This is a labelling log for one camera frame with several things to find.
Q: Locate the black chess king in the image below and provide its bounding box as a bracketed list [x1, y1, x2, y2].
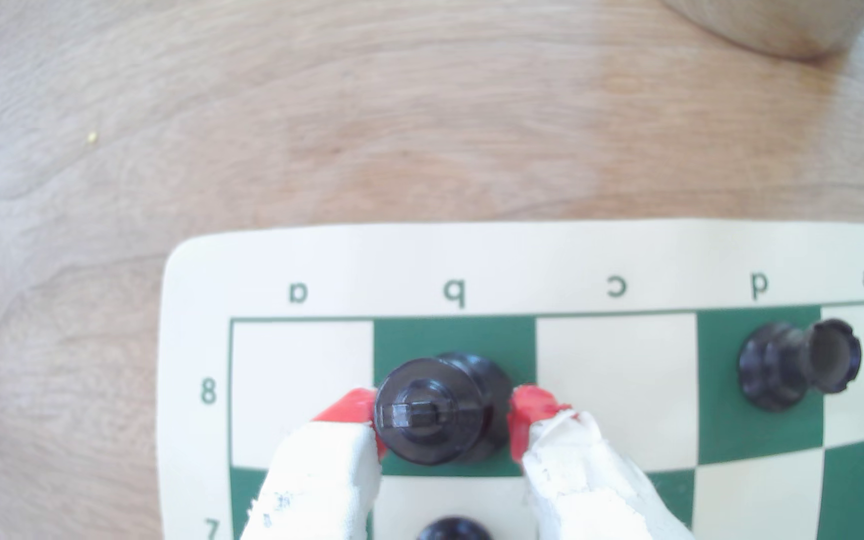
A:
[372, 351, 515, 467]

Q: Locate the black chess rook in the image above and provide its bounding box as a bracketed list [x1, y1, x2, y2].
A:
[736, 318, 864, 413]

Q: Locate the black chess pawn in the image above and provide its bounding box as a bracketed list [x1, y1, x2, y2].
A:
[414, 515, 495, 540]

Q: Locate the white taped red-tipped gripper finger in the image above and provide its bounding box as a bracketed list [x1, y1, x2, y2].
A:
[240, 387, 388, 540]
[507, 384, 697, 540]

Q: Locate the green and cream chess mat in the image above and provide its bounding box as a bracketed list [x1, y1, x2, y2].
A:
[155, 218, 864, 540]

